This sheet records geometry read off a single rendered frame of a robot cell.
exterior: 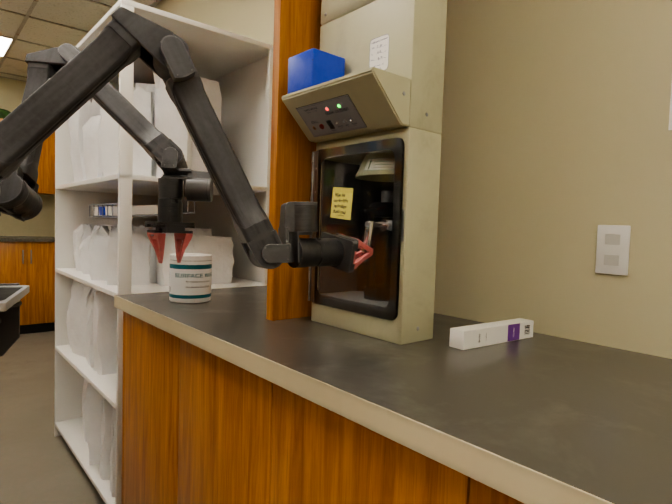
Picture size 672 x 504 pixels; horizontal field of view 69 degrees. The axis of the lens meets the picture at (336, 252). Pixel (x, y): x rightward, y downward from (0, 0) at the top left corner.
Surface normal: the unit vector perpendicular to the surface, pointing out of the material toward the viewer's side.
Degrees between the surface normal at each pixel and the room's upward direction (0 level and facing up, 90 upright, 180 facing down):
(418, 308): 90
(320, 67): 90
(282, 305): 90
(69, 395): 90
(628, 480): 0
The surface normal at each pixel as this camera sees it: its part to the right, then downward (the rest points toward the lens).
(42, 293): 0.65, 0.06
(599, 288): -0.76, 0.01
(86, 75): 0.41, 0.06
